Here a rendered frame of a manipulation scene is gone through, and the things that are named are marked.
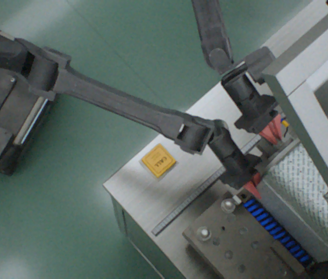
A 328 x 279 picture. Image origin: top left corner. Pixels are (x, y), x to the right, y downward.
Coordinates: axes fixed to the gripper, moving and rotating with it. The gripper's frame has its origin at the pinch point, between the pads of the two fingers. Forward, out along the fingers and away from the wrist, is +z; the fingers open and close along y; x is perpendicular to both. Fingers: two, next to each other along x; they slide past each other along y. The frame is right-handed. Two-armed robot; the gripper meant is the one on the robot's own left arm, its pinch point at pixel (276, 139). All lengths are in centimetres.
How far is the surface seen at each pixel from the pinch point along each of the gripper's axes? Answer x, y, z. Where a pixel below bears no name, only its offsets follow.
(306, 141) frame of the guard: 59, 19, -37
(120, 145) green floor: -129, 10, 32
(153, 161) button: -37.0, 19.1, 1.1
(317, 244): 7.5, 9.6, 23.3
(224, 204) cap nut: -12.4, 16.4, 11.1
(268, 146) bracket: -8.3, -0.4, 5.5
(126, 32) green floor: -151, -29, 4
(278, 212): -3.5, 9.2, 17.6
